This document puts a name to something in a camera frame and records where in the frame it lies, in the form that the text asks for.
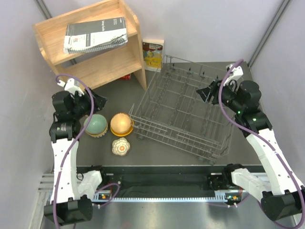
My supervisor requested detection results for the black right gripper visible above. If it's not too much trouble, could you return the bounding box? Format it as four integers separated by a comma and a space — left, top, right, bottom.
196, 77, 244, 114

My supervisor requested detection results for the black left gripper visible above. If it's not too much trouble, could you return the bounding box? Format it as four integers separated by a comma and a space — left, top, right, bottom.
71, 87, 108, 119

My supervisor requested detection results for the pale green ceramic bowl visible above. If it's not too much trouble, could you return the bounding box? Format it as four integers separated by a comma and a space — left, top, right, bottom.
83, 114, 108, 135

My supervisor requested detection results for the beige bird-pattern bowl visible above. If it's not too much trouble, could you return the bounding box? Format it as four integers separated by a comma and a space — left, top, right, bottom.
110, 113, 132, 134

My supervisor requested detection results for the grey wire dish rack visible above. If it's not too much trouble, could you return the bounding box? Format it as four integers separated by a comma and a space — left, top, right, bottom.
129, 55, 234, 165

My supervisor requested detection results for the floral patterned ceramic bowl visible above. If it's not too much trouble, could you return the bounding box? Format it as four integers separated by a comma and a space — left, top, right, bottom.
112, 137, 131, 156

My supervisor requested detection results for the yellow plastic bowl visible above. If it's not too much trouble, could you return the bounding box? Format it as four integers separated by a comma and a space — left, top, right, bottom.
110, 120, 133, 137

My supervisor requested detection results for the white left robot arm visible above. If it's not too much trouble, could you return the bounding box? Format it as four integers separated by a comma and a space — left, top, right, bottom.
44, 89, 108, 228

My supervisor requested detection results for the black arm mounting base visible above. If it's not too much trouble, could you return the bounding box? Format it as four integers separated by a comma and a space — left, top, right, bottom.
75, 164, 253, 198

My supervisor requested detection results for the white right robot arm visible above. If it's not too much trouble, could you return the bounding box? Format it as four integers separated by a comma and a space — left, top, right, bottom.
196, 80, 305, 223

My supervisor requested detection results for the wooden two-tier shelf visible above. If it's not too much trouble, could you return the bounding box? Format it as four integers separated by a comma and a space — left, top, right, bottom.
33, 0, 147, 90

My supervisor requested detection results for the small red object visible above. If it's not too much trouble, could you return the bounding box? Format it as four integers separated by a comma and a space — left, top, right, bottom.
120, 74, 131, 80

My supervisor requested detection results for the grey spiral-bound manual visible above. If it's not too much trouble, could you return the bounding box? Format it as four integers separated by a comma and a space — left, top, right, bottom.
63, 17, 128, 54

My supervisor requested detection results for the colourful paperback book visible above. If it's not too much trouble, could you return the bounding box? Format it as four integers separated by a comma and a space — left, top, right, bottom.
142, 39, 164, 72

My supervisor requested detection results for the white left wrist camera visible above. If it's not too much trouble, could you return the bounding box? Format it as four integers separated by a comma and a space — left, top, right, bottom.
57, 78, 84, 95

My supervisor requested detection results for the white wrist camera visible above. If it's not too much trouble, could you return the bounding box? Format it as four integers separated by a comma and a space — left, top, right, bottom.
57, 78, 84, 95
224, 66, 244, 86

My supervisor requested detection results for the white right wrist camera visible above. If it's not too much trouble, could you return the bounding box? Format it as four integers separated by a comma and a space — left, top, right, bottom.
224, 66, 244, 86

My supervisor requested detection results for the aluminium rail with cable duct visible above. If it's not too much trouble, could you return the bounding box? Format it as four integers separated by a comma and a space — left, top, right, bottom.
38, 173, 270, 203

